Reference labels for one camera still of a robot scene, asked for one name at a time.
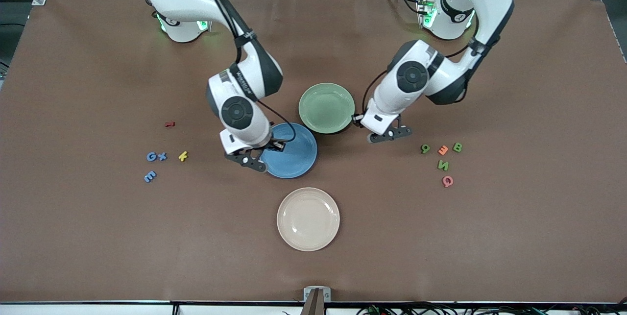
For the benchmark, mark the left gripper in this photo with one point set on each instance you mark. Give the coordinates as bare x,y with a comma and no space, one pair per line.
359,119

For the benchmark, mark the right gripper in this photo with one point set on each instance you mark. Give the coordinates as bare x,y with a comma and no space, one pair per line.
271,145

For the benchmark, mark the green foam number nine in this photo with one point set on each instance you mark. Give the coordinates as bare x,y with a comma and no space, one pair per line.
425,149

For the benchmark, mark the green foam letter N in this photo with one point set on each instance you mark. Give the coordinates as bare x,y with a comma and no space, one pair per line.
443,165

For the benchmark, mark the green foam letter B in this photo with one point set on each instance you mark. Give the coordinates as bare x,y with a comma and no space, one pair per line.
457,147

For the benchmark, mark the blue foam letter X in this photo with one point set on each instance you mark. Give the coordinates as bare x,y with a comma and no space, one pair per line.
162,157

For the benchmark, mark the blue foam letter G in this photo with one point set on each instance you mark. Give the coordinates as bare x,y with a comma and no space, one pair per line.
151,157

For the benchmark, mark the blue foam letter E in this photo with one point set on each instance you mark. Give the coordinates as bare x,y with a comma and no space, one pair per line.
150,176

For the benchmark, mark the blue plate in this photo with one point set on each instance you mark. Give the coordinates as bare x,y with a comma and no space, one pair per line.
294,160

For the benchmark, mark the green plate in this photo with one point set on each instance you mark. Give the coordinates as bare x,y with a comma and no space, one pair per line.
326,108

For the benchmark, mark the beige plate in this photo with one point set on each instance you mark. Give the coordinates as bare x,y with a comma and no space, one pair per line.
308,219

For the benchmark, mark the orange foam letter E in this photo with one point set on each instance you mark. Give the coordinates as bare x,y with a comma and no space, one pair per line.
443,150

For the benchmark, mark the yellow foam letter K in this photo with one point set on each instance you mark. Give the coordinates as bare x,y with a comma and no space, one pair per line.
182,156

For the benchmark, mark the pink foam letter Q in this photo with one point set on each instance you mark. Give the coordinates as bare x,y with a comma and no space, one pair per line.
447,181

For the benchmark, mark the brown table cloth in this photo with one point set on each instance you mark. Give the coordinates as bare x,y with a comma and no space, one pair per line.
313,266

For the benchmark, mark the grey metal bracket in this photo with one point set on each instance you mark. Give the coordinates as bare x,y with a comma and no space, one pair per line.
307,294

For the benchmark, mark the brown camera post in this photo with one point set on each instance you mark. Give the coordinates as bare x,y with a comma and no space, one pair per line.
314,306

